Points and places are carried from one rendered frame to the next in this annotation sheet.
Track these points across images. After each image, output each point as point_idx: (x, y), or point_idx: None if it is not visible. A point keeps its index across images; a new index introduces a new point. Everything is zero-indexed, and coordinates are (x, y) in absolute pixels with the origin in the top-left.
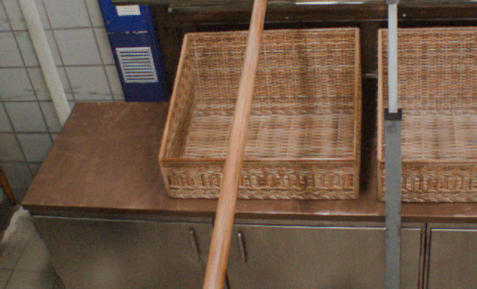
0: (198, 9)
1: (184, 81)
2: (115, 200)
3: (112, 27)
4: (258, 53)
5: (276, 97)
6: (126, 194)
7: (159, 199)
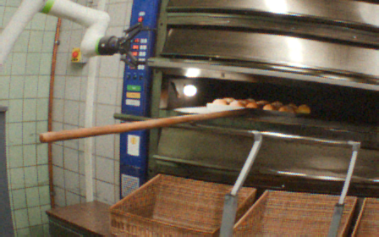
0: (169, 158)
1: (146, 194)
2: (85, 225)
3: (123, 160)
4: (157, 124)
5: (198, 221)
6: (91, 226)
7: (105, 232)
